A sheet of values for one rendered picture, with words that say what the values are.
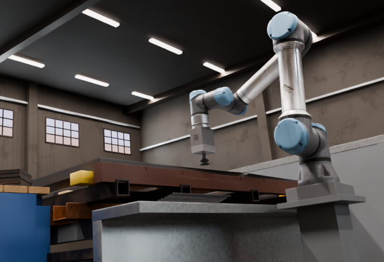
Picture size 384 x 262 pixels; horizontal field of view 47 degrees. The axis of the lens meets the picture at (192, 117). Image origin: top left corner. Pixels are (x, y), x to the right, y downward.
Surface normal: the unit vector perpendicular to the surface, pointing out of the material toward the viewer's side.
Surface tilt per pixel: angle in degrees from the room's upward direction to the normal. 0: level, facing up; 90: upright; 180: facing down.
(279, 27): 80
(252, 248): 90
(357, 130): 90
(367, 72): 90
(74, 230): 90
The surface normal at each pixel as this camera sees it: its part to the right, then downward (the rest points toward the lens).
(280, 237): 0.75, -0.25
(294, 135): -0.61, -0.08
